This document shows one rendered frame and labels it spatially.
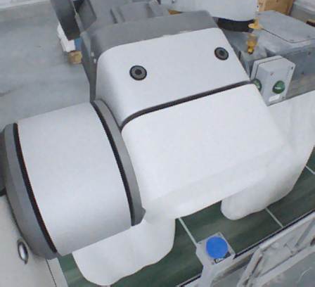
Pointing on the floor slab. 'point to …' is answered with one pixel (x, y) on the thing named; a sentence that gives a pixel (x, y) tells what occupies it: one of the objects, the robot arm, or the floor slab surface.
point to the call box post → (205, 278)
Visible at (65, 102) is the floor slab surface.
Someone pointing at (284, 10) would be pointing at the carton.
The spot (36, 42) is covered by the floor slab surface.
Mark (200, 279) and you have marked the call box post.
